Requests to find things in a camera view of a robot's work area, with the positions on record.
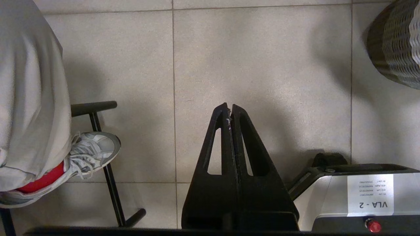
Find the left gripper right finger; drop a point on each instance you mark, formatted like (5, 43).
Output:
(262, 193)

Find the person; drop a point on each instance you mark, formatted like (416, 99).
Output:
(29, 98)

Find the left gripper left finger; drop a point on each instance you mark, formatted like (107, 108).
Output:
(215, 193)

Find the dark wicker laundry basket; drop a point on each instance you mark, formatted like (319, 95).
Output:
(398, 42)

